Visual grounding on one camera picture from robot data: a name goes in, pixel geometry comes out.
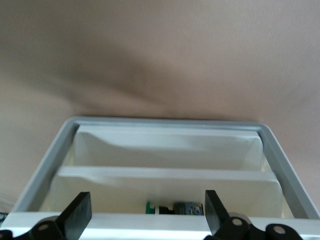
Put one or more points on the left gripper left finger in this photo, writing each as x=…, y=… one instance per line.
x=75, y=215

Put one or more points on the white drawer cabinet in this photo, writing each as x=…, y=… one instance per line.
x=37, y=175

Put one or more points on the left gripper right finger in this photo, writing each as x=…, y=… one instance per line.
x=216, y=212

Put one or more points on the green push button switch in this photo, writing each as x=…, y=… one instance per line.
x=190, y=208

